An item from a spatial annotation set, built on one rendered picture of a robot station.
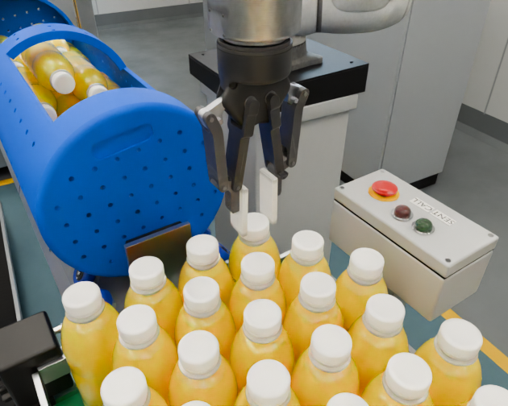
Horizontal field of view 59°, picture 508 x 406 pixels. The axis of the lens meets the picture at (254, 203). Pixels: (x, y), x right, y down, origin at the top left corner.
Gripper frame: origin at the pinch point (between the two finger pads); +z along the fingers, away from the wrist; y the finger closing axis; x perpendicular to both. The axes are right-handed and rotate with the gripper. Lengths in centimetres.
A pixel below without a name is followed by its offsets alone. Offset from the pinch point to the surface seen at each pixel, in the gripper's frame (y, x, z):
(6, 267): 35, -132, 99
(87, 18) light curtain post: -25, -158, 14
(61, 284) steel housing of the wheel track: 22.1, -30.2, 27.9
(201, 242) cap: 7.5, -0.2, 3.1
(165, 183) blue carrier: 5.4, -15.0, 3.4
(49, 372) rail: 27.9, -3.8, 17.3
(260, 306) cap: 7.2, 12.0, 3.1
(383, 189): -19.1, 4.2, 2.8
